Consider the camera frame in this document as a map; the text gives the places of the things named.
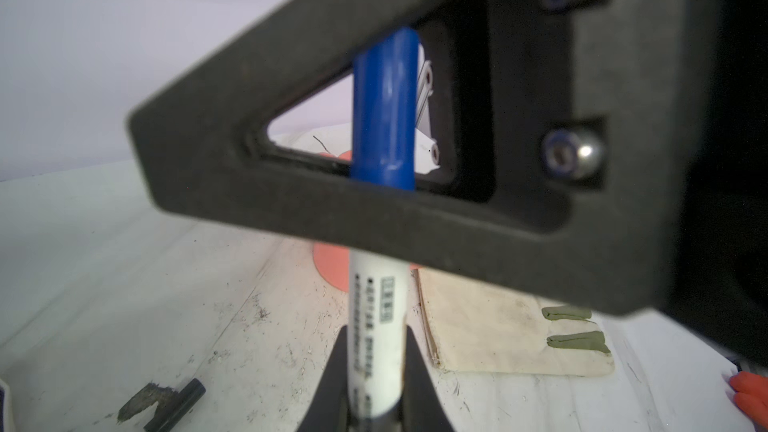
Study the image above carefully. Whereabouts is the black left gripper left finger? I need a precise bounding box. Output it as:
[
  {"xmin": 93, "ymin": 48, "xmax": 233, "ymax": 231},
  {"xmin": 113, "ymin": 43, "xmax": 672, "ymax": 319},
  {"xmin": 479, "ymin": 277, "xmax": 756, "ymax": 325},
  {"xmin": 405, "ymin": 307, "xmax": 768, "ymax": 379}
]
[{"xmin": 297, "ymin": 326, "xmax": 349, "ymax": 432}]

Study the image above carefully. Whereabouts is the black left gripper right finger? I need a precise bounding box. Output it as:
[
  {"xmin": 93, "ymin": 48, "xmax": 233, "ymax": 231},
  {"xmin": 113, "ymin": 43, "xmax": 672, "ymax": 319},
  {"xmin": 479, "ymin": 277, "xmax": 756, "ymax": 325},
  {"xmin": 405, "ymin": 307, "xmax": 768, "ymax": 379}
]
[{"xmin": 400, "ymin": 326, "xmax": 454, "ymax": 432}]

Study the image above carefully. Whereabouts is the black pen cap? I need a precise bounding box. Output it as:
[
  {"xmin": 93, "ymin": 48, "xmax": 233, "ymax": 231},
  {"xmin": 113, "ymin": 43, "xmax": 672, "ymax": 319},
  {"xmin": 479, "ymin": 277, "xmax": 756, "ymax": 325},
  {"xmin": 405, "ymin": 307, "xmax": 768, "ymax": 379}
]
[{"xmin": 144, "ymin": 378, "xmax": 206, "ymax": 432}]

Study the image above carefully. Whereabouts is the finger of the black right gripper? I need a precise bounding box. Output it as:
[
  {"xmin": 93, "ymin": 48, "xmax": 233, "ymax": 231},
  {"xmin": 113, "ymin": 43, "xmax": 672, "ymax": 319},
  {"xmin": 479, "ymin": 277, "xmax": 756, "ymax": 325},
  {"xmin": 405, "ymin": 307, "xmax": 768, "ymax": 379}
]
[{"xmin": 127, "ymin": 0, "xmax": 720, "ymax": 314}]

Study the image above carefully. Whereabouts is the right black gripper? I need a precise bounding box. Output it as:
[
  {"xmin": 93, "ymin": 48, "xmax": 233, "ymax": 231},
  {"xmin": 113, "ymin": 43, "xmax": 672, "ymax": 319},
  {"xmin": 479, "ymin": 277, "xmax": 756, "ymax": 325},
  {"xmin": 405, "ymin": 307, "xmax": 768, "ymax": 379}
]
[{"xmin": 665, "ymin": 0, "xmax": 767, "ymax": 365}]

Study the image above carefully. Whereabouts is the orange white work glove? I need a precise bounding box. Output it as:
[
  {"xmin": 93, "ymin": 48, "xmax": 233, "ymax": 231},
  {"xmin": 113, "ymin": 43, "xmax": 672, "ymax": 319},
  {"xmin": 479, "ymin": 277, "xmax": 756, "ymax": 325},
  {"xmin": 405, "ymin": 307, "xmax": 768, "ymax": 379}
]
[{"xmin": 728, "ymin": 371, "xmax": 768, "ymax": 429}]

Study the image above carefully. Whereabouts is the pink plastic watering can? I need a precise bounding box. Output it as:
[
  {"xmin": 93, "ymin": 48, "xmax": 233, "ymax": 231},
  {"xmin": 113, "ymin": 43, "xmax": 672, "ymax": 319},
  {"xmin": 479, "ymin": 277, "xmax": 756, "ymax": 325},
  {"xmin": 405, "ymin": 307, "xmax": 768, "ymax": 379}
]
[{"xmin": 311, "ymin": 149, "xmax": 421, "ymax": 294}]

